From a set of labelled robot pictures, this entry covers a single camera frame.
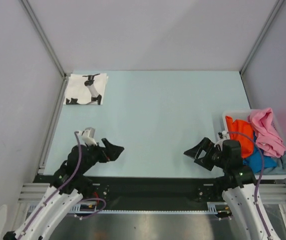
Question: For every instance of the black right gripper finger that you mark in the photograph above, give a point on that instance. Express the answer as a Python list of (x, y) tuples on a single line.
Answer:
[(200, 150), (206, 163)]

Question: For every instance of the light blue t shirt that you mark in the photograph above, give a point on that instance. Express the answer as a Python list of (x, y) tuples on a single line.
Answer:
[(275, 166)]

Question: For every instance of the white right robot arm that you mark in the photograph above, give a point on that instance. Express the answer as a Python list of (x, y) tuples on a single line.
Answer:
[(238, 186)]

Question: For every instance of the white perforated laundry basket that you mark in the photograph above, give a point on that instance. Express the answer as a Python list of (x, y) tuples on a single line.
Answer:
[(243, 115)]

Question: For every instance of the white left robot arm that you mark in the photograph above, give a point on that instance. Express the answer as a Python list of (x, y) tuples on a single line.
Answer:
[(68, 188)]

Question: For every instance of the white slotted cable duct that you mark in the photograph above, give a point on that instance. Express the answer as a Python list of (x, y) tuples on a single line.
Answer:
[(209, 208)]

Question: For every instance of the white t shirt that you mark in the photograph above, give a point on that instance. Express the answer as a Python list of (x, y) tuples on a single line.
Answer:
[(86, 89)]

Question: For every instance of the aluminium frame rail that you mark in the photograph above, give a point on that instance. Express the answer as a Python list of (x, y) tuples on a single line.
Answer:
[(270, 193)]

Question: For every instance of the pink t shirt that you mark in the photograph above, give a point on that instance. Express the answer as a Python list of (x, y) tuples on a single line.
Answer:
[(267, 137)]

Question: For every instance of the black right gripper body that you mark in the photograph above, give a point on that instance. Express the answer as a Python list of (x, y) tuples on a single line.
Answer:
[(216, 157)]

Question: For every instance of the orange t shirt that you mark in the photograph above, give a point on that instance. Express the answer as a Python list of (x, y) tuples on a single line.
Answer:
[(242, 132)]

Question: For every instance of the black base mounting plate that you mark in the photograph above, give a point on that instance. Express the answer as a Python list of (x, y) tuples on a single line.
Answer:
[(170, 193)]

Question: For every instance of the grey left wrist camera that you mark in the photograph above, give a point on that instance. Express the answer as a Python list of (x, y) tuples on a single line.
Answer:
[(87, 136)]

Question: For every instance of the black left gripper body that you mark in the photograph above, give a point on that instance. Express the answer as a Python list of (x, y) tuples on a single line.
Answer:
[(95, 154)]

